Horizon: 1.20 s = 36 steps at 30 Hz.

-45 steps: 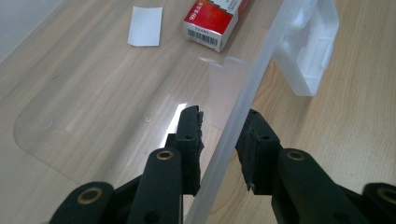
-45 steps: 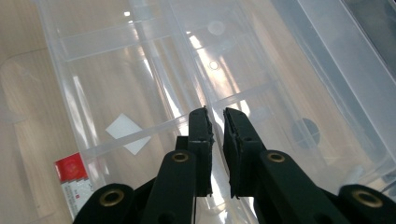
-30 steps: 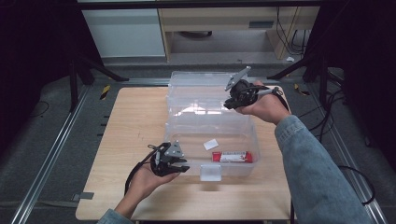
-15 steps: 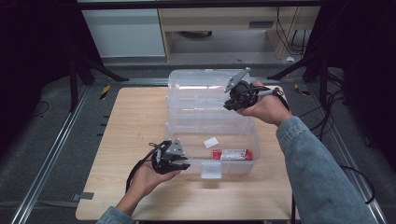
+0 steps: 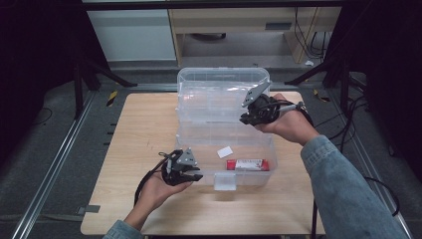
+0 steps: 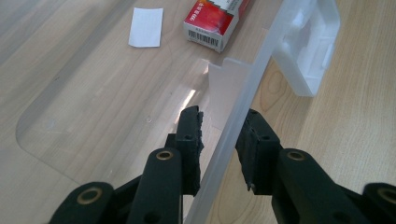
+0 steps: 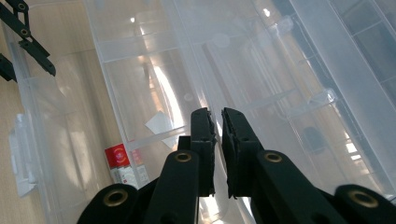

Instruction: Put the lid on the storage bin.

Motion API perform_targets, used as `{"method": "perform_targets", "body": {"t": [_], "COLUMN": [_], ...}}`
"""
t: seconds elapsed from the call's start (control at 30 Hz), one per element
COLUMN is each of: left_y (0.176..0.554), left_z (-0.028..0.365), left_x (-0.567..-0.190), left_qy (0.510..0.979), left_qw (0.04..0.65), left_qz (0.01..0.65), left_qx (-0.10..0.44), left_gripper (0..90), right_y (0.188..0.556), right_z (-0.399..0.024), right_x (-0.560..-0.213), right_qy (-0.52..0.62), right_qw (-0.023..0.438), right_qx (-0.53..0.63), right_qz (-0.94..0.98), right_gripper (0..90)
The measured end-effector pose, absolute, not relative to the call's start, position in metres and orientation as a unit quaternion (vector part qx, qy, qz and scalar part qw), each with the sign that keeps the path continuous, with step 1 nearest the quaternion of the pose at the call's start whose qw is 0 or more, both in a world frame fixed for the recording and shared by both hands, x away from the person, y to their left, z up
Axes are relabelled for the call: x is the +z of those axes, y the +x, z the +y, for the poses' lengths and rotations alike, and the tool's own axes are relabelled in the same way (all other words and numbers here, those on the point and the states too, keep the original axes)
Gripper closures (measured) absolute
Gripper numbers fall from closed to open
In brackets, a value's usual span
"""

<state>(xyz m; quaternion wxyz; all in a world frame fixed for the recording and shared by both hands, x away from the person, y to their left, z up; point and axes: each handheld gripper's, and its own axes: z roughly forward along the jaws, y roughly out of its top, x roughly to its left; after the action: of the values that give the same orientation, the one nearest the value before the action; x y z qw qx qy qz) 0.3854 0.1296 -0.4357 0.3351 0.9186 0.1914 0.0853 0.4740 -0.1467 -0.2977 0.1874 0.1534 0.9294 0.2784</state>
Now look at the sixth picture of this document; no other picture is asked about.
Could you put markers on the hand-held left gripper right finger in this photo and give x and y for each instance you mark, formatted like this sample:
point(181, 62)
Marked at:
point(258, 155)

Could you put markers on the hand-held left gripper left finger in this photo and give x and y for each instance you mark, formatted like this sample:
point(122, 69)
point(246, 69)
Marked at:
point(190, 149)

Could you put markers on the clear plastic storage box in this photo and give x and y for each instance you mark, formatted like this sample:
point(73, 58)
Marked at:
point(236, 118)

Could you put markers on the red and white carton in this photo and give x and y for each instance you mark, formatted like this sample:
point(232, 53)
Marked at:
point(211, 21)

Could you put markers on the white paper slip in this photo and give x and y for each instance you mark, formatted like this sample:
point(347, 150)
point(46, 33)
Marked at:
point(145, 28)

